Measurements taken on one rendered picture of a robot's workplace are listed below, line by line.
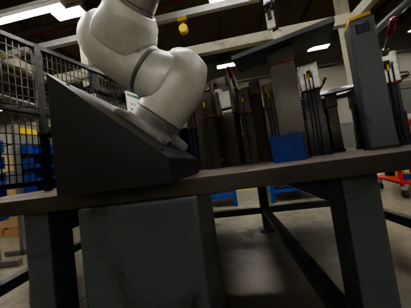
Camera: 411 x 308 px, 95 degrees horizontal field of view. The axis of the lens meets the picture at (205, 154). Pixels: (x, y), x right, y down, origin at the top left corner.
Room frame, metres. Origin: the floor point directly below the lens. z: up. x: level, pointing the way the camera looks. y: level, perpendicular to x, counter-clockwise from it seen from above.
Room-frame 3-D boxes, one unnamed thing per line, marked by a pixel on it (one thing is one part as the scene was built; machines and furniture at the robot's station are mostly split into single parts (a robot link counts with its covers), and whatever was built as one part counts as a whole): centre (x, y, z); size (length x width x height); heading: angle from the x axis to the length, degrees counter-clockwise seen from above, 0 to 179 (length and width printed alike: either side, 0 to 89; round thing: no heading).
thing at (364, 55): (0.64, -0.59, 0.92); 0.08 x 0.08 x 0.44; 64
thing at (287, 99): (0.75, -0.36, 0.92); 0.10 x 0.08 x 0.45; 64
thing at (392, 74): (0.74, -0.75, 0.88); 0.12 x 0.07 x 0.36; 154
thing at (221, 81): (1.02, -0.12, 0.94); 0.18 x 0.13 x 0.49; 64
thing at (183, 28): (3.11, 0.08, 2.85); 0.16 x 0.10 x 0.85; 84
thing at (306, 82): (0.85, -0.52, 0.90); 0.13 x 0.08 x 0.41; 154
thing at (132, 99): (1.69, 0.57, 1.30); 0.23 x 0.02 x 0.31; 154
